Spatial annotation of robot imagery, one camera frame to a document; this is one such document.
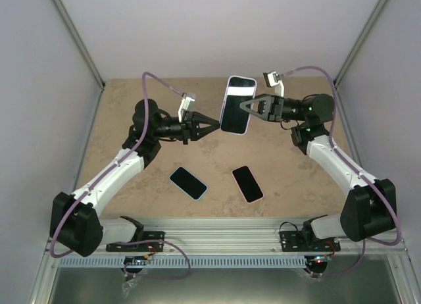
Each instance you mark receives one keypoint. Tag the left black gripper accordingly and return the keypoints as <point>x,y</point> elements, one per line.
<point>190,125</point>

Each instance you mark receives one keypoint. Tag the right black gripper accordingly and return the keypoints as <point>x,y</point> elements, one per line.
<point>270,107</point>

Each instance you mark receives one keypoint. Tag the lavender phone case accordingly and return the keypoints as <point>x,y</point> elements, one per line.
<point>240,86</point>

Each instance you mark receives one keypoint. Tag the teal phone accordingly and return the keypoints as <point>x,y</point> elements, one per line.
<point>234,119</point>

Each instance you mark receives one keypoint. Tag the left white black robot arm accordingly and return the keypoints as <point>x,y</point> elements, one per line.
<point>76,221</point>

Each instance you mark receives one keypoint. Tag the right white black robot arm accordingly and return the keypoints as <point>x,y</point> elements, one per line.
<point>370,205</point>

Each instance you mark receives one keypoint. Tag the phone in light blue case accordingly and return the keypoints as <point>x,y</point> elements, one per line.
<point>188,183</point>

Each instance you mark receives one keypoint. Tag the phone in pale pink case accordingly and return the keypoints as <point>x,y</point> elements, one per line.
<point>247,184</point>

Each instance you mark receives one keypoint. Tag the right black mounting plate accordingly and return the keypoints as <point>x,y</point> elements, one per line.
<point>294,241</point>

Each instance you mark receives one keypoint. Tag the left circuit board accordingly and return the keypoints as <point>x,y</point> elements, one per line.
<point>143,260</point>

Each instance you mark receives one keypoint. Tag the circuit board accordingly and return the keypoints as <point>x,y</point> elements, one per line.
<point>143,260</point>
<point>321,258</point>

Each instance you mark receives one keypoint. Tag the right circuit board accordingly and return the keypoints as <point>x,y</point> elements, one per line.
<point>321,258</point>

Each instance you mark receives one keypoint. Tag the clear plastic bag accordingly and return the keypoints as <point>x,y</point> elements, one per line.
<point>130,282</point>

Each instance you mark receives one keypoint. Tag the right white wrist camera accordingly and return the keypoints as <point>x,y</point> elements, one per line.
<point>274,80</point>

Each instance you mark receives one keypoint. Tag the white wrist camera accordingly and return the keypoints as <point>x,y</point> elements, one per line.
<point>274,80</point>
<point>186,104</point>

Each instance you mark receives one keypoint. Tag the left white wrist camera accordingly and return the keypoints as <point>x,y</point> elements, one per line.
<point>186,104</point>

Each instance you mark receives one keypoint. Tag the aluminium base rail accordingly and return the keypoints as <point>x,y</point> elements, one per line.
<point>191,236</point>

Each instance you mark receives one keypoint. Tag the right aluminium frame post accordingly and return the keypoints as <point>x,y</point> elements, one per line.
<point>369,25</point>

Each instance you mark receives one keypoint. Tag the aluminium frame post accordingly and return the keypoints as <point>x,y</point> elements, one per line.
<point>369,25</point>
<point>79,43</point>

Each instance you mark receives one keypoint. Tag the grey slotted cable duct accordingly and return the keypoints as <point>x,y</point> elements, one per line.
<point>197,261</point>

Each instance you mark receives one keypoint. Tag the left aluminium frame post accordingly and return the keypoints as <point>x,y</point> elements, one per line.
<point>79,43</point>

